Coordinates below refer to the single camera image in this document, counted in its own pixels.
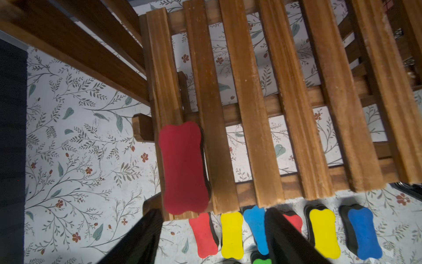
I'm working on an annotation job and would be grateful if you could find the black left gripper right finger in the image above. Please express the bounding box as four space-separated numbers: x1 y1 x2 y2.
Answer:
264 208 329 264

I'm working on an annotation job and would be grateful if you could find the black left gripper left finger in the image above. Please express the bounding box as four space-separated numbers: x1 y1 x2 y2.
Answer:
99 209 163 264

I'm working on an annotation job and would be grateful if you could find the blue eraser top shelf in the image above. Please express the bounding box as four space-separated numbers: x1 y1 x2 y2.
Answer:
242 205 269 255

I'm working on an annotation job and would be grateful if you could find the yellow eraser top shelf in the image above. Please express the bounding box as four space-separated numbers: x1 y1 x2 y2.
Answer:
220 212 244 260

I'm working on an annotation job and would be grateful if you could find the red eraser top shelf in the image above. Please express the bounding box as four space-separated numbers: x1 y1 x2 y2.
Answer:
189 213 219 259

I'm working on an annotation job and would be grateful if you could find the red eraser shelf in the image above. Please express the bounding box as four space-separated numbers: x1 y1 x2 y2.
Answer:
158 122 210 215
189 213 219 259

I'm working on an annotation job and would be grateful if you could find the wooden two-tier shelf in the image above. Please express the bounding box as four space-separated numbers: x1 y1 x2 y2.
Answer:
1 1 422 213

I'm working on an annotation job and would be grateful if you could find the green eraser shelf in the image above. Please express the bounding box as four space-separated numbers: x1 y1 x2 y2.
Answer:
251 251 272 264

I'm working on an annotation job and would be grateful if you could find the black stapler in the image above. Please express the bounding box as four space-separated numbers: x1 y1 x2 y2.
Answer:
390 182 422 201

